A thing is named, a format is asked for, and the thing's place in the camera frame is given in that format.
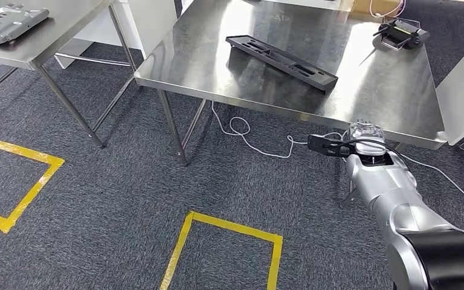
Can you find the long black plastic part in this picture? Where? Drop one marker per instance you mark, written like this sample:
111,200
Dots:
280,60

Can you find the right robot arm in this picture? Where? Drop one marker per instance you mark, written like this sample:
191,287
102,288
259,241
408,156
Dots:
396,192

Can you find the yellow floor tape square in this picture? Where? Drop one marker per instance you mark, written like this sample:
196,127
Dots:
232,225

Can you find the large cardboard box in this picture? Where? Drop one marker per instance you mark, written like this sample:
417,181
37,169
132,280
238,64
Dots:
376,6

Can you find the grey metal plate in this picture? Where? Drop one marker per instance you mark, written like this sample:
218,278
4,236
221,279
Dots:
4,22

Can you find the black camera bracket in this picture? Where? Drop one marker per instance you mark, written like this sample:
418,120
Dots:
324,146

